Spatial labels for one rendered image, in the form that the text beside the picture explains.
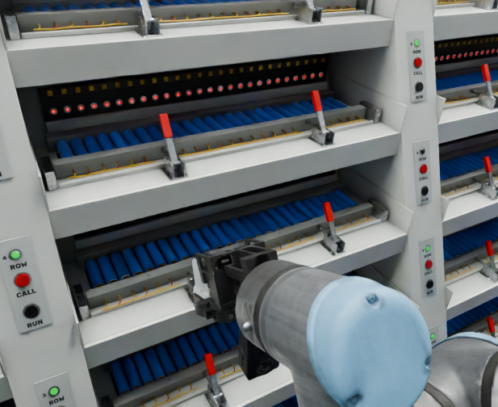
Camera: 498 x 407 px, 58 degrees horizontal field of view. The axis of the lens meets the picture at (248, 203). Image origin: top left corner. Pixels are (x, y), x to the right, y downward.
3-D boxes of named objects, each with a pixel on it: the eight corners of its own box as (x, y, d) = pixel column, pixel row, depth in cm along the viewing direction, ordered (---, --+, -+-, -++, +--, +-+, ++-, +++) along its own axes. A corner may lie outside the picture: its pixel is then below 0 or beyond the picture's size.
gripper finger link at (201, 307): (215, 283, 61) (244, 295, 53) (217, 295, 61) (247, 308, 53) (182, 295, 59) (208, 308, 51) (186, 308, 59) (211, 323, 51)
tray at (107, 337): (403, 252, 89) (414, 211, 83) (88, 370, 63) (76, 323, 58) (339, 202, 103) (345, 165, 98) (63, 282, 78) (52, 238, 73)
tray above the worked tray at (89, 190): (395, 154, 84) (413, 81, 77) (54, 240, 59) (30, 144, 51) (330, 116, 99) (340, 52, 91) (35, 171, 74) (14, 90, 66)
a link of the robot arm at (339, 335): (352, 459, 29) (323, 312, 28) (264, 386, 40) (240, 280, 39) (453, 399, 33) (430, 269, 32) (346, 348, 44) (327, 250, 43)
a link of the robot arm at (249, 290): (343, 341, 44) (257, 379, 40) (315, 328, 48) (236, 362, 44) (326, 253, 43) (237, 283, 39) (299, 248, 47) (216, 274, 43)
